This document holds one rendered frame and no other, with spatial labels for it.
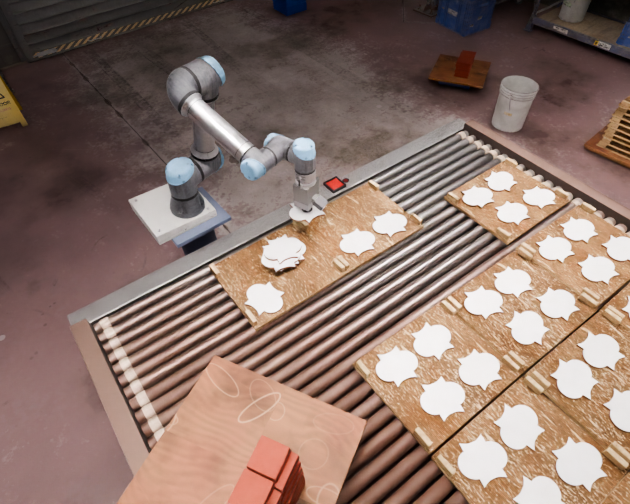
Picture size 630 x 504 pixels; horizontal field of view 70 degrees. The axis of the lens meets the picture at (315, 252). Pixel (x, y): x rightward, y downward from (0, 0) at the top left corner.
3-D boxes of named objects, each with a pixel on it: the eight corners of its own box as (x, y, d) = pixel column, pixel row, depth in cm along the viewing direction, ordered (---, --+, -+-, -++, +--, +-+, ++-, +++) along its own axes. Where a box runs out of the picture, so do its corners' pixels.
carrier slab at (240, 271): (209, 269, 178) (208, 267, 176) (294, 223, 193) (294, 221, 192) (256, 331, 159) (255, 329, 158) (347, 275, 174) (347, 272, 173)
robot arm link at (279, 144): (255, 141, 156) (280, 152, 152) (275, 127, 163) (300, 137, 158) (257, 160, 162) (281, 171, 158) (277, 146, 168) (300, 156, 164)
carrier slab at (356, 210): (295, 223, 193) (295, 221, 192) (368, 184, 208) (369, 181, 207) (347, 275, 174) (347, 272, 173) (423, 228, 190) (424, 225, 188)
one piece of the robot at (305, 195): (318, 188, 157) (319, 221, 170) (331, 173, 162) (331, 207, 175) (289, 177, 161) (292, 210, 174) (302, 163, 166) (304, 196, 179)
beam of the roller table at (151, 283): (73, 324, 170) (66, 315, 166) (456, 127, 248) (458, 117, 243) (80, 340, 166) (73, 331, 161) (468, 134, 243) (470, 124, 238)
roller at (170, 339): (115, 369, 156) (109, 362, 152) (491, 154, 228) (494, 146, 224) (120, 380, 153) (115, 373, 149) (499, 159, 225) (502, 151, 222)
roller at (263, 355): (143, 428, 142) (138, 422, 139) (533, 180, 215) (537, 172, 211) (149, 441, 140) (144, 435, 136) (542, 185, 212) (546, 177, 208)
